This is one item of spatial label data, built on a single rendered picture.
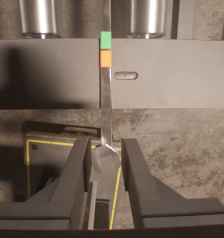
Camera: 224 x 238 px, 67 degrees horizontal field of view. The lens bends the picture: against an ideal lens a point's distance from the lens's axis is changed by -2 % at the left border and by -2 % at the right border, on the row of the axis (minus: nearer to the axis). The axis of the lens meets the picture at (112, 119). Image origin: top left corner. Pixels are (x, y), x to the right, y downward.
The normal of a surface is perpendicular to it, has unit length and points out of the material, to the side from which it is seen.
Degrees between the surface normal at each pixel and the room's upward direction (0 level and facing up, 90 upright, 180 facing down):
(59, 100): 0
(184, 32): 0
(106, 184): 0
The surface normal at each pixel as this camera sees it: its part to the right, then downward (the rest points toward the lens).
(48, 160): 0.03, 0.28
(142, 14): -0.40, 0.25
